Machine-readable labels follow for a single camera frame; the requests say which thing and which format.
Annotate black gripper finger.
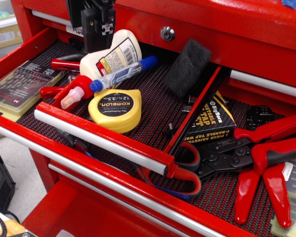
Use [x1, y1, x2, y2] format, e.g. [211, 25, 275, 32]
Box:
[81, 6, 116, 53]

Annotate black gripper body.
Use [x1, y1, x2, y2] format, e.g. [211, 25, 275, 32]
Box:
[66, 0, 115, 29]

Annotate blue dry erase marker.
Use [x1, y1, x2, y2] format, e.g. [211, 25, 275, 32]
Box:
[89, 55, 158, 93]

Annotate black foam block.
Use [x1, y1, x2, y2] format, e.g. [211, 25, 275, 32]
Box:
[163, 38, 212, 99]

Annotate red upper sliding drawer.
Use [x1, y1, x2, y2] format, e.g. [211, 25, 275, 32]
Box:
[34, 37, 222, 179]

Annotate red lower wide drawer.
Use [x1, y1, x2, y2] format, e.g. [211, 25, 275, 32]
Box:
[0, 26, 296, 237]

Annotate white Markers label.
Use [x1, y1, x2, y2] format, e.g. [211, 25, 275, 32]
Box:
[66, 25, 84, 38]

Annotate white glue bottle red cap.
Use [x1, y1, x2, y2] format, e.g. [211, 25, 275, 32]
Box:
[61, 29, 142, 109]

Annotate silver cabinet lock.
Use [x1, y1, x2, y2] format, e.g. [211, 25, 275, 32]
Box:
[160, 26, 176, 41]

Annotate cardboard box on shelf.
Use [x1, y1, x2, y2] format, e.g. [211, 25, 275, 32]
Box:
[0, 25, 23, 48]

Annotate yellow Komelon tape measure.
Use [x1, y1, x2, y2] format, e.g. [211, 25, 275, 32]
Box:
[88, 89, 142, 134]

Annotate red tool cabinet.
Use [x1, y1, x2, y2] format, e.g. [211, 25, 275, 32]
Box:
[10, 0, 296, 237]

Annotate drill bit set case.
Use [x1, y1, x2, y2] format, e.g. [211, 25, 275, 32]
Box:
[0, 60, 64, 121]

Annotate black yellow tap wrench box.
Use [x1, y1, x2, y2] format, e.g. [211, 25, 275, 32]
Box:
[185, 91, 236, 145]

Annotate red black crimping tool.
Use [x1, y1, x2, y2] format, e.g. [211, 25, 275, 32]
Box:
[195, 115, 296, 180]

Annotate clear plastic bit case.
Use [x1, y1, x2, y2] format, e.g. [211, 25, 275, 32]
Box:
[271, 159, 296, 237]

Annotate red handled tool at back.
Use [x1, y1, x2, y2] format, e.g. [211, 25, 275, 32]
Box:
[40, 52, 87, 99]

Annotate red handled scissors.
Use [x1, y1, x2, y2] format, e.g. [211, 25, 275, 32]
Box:
[133, 142, 201, 202]

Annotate black cable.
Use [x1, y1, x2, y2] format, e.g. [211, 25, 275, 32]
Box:
[0, 209, 22, 237]

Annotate red handled pliers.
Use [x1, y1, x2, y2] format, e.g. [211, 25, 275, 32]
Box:
[234, 163, 292, 229]

